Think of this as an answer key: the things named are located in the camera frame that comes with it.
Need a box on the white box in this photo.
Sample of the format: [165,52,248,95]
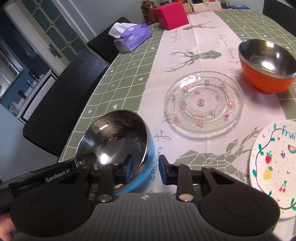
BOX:
[191,1,222,13]

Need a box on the blue steel bowl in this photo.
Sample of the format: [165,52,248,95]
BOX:
[76,110,155,194]

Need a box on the brown figurine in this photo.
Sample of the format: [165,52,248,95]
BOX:
[140,0,158,25]

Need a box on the black chair right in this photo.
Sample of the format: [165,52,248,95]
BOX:
[263,1,296,36]

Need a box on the clear glass plate left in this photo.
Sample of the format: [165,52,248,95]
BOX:
[164,71,244,134]

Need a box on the white glass panel door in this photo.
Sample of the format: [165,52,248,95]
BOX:
[3,0,90,75]

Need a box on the black chair far left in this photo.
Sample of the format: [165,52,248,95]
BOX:
[87,17,130,64]

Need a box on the white fruity ceramic plate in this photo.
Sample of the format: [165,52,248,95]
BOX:
[249,120,296,219]

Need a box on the black chair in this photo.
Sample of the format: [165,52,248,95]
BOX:
[23,51,107,157]
[263,1,296,36]
[87,17,130,64]

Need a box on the pink box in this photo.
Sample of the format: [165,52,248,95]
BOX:
[154,3,189,30]

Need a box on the orange steel bowl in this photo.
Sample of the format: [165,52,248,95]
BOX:
[238,39,295,94]

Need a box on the left hand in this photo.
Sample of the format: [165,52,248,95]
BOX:
[0,213,15,241]

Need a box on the black chair near left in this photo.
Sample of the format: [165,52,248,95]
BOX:
[23,51,107,157]

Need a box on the blue packet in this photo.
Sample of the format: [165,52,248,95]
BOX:
[230,5,250,9]

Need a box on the purple tissue box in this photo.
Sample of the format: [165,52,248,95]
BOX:
[108,22,152,53]

